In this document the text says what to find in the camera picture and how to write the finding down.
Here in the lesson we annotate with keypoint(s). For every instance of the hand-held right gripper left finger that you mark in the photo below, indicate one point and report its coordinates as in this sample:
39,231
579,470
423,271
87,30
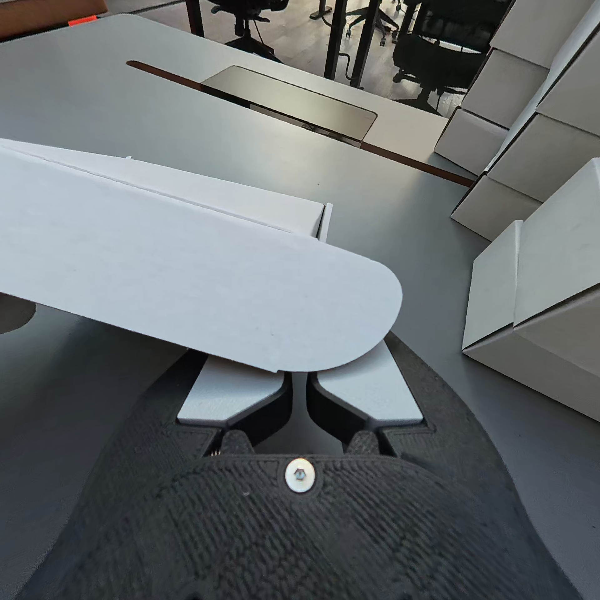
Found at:
225,393

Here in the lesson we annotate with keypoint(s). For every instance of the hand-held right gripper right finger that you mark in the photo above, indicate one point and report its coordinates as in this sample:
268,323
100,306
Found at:
370,393

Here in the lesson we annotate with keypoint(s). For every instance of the white cardboard box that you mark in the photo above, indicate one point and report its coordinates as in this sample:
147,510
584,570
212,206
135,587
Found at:
187,272

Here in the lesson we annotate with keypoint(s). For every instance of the stack of white closed cartons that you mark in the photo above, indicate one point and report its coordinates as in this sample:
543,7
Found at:
553,262

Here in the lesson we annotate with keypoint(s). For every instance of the black office chair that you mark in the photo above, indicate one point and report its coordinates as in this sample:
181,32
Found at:
436,51
248,37
375,21

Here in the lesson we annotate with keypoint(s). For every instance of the orange tape piece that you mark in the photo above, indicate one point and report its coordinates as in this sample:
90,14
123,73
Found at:
82,21

